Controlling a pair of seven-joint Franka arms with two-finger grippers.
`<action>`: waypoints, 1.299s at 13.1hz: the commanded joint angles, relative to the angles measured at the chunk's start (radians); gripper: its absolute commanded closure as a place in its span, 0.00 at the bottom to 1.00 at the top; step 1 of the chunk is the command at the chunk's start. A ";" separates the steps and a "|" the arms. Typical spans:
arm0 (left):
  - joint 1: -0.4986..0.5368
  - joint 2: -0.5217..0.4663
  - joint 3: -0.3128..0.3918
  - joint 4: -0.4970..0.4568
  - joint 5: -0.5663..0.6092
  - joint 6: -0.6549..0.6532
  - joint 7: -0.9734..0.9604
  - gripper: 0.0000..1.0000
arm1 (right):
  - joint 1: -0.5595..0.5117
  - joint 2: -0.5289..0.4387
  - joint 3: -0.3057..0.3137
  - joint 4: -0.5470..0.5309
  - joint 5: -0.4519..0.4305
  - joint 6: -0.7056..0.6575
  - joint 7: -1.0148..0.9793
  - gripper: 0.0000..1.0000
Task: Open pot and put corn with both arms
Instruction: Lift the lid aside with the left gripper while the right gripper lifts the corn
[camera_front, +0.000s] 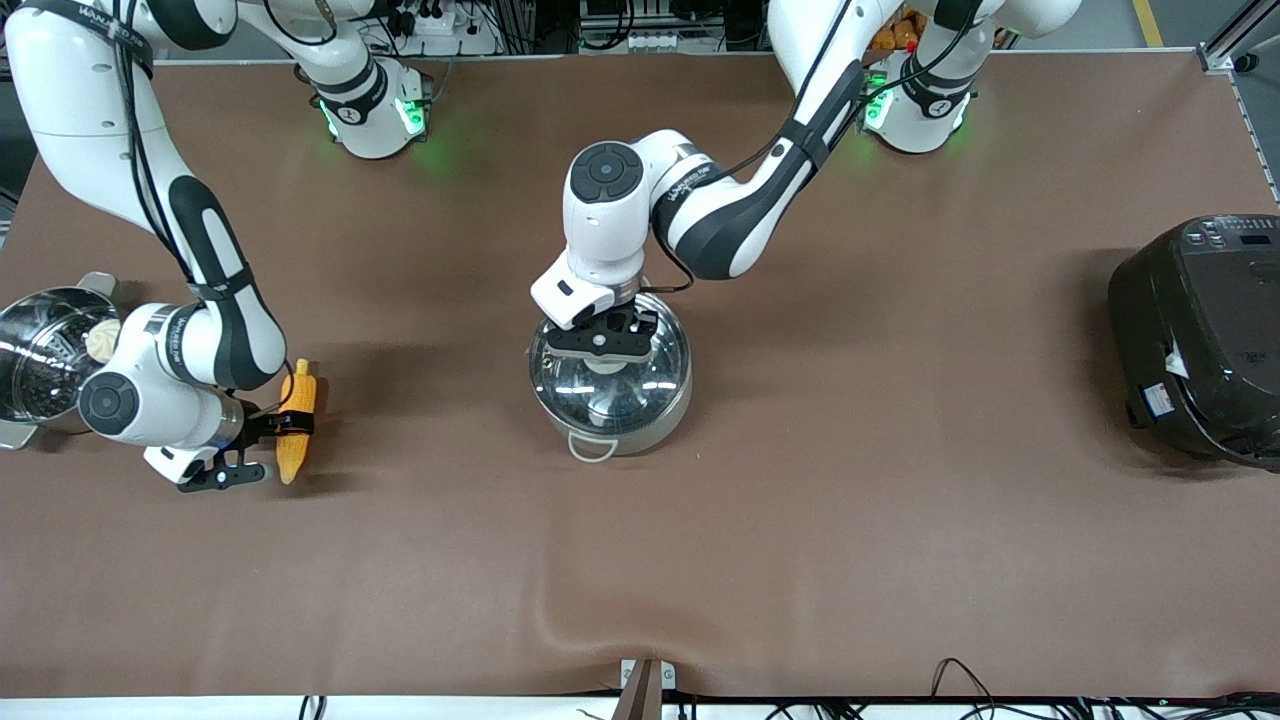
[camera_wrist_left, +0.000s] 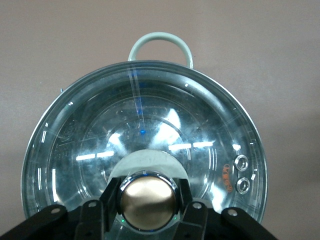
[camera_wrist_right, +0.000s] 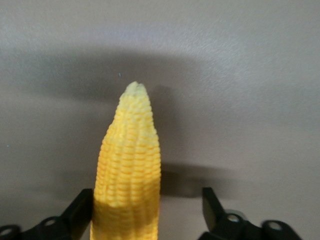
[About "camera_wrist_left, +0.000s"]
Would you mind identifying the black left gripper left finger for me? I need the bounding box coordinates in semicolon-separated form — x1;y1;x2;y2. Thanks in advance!
0;176;124;240

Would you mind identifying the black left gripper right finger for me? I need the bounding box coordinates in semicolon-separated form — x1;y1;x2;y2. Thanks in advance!
174;178;279;240

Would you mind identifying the glass pot lid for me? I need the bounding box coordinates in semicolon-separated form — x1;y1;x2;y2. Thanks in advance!
23;61;266;240

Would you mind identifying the steel pot with grey handles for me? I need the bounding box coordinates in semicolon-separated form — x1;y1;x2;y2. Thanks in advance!
19;31;269;226

